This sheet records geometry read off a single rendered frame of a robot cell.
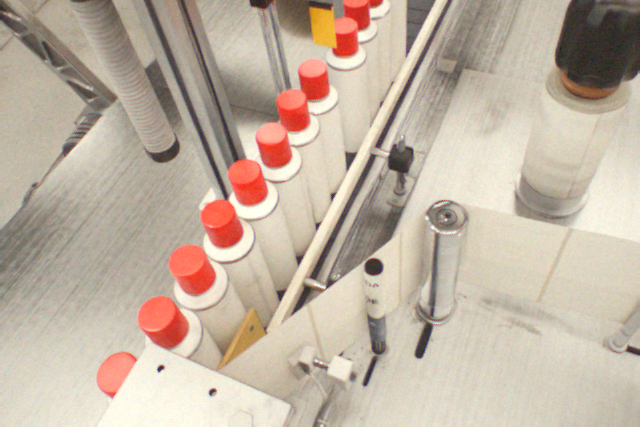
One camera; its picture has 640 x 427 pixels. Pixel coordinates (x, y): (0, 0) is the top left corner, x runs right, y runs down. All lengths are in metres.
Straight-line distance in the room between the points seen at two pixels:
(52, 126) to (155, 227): 1.66
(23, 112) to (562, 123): 2.28
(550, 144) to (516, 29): 0.47
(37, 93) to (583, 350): 2.38
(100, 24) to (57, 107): 2.08
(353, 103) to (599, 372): 0.42
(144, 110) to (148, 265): 0.34
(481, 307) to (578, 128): 0.23
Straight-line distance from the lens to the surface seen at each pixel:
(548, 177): 0.71
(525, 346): 0.67
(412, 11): 1.06
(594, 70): 0.60
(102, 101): 1.79
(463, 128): 0.84
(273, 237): 0.59
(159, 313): 0.48
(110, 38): 0.49
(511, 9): 1.16
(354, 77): 0.70
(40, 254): 0.92
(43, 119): 2.54
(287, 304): 0.65
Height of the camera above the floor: 1.49
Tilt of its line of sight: 52 degrees down
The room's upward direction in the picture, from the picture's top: 10 degrees counter-clockwise
